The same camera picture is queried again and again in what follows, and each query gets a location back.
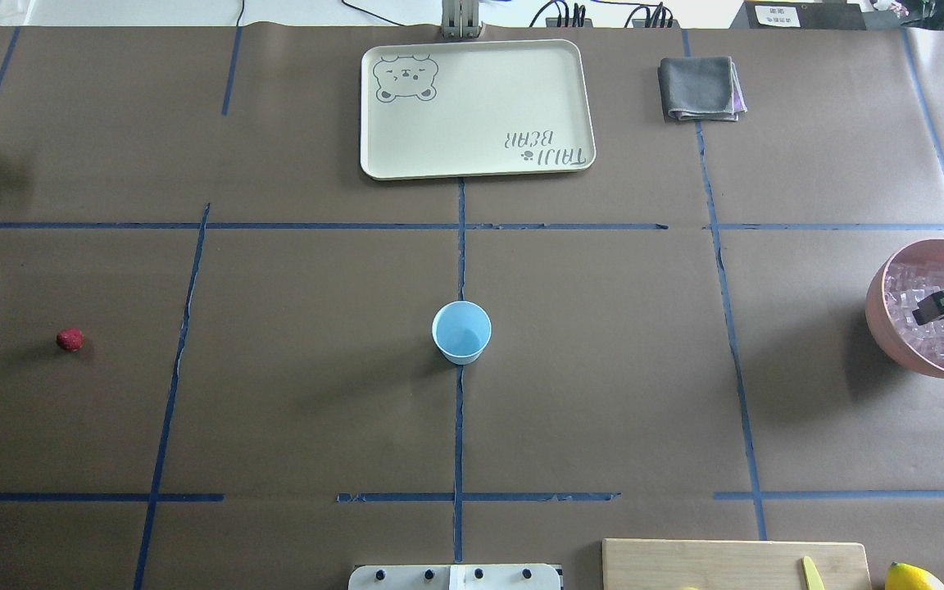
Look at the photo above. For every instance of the clear ice cubes pile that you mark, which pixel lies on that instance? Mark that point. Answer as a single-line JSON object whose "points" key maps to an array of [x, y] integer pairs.
{"points": [[904, 287]]}

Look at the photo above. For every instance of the light blue plastic cup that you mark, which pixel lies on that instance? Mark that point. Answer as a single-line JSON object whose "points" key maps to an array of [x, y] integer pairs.
{"points": [[461, 330]]}

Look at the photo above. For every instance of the pink bowl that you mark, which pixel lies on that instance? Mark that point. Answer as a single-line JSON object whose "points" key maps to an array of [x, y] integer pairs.
{"points": [[882, 326]]}

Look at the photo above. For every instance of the yellow lemon lower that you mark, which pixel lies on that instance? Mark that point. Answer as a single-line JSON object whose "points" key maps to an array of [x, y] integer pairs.
{"points": [[903, 576]]}

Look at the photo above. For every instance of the yellow plastic knife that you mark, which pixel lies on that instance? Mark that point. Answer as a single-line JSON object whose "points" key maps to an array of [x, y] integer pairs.
{"points": [[811, 574]]}

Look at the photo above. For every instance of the black box device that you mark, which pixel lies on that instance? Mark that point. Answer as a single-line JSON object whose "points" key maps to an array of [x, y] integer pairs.
{"points": [[800, 15]]}

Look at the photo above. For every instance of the wooden cutting board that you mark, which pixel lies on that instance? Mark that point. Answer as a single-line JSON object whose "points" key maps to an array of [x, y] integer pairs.
{"points": [[728, 564]]}

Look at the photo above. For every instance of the cream bear tray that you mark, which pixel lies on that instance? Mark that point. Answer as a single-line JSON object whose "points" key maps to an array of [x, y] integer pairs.
{"points": [[461, 109]]}

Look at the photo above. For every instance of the red strawberry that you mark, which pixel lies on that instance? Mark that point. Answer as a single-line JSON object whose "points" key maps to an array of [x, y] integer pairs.
{"points": [[70, 340]]}

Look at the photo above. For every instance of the aluminium frame post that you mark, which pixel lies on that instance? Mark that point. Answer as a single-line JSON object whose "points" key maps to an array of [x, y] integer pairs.
{"points": [[460, 19]]}

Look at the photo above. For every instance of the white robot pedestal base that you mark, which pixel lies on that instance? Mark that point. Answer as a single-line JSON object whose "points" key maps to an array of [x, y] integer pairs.
{"points": [[458, 576]]}

